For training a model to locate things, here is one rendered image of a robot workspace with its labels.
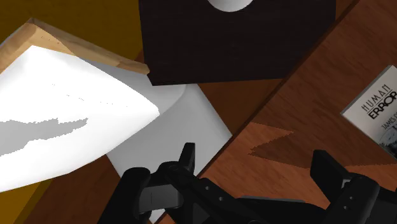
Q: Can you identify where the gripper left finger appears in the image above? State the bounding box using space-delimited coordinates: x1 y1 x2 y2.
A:
97 142 259 224

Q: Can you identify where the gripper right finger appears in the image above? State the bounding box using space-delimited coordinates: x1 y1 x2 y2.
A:
309 150 397 224

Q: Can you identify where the white book with black lettering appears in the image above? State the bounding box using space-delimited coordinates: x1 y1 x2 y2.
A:
340 65 397 160

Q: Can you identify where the brown wooden table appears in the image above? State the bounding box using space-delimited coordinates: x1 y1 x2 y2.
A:
154 0 397 224

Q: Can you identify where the wooden bed with white bedding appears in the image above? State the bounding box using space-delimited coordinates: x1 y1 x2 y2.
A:
0 17 233 224

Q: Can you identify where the dark robot stand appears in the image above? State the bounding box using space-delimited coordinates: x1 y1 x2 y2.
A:
138 0 337 87

